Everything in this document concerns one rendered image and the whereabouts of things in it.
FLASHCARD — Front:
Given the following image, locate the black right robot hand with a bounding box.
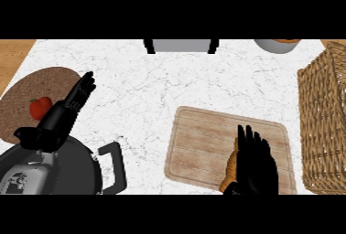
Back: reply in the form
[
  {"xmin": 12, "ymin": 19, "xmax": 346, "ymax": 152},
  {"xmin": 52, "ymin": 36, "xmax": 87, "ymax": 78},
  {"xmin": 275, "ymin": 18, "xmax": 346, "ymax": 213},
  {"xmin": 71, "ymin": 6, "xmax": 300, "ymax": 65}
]
[{"xmin": 223, "ymin": 123, "xmax": 281, "ymax": 196}]

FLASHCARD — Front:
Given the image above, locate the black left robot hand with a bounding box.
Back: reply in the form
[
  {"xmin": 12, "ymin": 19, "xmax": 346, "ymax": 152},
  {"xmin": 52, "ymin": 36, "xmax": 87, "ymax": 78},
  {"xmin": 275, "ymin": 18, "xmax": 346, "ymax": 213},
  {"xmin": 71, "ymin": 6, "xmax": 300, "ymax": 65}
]
[{"xmin": 12, "ymin": 70, "xmax": 98, "ymax": 154}]

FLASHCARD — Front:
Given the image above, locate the golden brown croissant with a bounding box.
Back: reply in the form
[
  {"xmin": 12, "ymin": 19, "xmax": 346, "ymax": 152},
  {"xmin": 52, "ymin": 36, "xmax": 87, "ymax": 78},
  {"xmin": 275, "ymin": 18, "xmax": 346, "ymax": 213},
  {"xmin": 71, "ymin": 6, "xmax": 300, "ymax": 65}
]
[{"xmin": 217, "ymin": 137, "xmax": 241, "ymax": 194}]

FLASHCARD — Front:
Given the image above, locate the pale wooden cutting board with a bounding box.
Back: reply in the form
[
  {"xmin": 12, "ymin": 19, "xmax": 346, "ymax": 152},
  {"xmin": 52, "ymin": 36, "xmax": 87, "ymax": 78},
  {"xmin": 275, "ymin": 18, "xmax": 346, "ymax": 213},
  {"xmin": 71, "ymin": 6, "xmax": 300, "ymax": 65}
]
[{"xmin": 164, "ymin": 105, "xmax": 299, "ymax": 196}]

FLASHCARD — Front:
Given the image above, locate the brown wicker basket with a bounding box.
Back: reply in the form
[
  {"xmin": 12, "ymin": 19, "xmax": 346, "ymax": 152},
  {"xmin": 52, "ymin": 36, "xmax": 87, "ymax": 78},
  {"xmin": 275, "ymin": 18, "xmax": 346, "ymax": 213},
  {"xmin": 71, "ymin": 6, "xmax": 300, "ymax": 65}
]
[{"xmin": 296, "ymin": 41, "xmax": 346, "ymax": 196}]

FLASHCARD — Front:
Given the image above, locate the red bell pepper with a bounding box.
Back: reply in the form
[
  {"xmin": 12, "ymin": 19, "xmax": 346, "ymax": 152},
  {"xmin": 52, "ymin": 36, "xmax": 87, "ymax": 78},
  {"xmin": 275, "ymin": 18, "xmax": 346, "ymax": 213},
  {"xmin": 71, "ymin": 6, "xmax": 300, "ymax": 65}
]
[{"xmin": 28, "ymin": 96, "xmax": 55, "ymax": 122}]

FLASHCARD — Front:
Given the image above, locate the round brown woven placemat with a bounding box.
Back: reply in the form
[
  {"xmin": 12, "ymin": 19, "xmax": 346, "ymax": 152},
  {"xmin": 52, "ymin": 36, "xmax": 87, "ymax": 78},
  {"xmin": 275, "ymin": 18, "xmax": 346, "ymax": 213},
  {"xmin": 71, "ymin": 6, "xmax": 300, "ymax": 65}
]
[{"xmin": 0, "ymin": 66, "xmax": 84, "ymax": 145}]

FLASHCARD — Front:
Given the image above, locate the dark grey pan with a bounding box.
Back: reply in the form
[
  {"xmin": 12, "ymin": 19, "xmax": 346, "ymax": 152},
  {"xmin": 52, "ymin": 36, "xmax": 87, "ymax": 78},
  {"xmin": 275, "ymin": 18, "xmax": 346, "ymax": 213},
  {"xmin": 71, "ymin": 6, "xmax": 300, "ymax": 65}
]
[{"xmin": 0, "ymin": 135, "xmax": 129, "ymax": 196}]

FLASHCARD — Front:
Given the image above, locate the grey appliance with black legs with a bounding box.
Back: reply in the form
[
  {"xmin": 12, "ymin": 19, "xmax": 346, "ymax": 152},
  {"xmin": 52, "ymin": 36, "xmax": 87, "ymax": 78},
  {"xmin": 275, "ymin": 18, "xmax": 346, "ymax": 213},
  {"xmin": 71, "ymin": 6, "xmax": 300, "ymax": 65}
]
[{"xmin": 142, "ymin": 38, "xmax": 220, "ymax": 55}]

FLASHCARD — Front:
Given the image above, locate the grey round pot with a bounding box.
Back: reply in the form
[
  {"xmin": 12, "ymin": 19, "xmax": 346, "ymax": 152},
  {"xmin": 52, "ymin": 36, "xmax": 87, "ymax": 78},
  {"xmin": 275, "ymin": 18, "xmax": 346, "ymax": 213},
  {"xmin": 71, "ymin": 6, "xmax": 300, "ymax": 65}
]
[{"xmin": 253, "ymin": 38, "xmax": 303, "ymax": 55}]

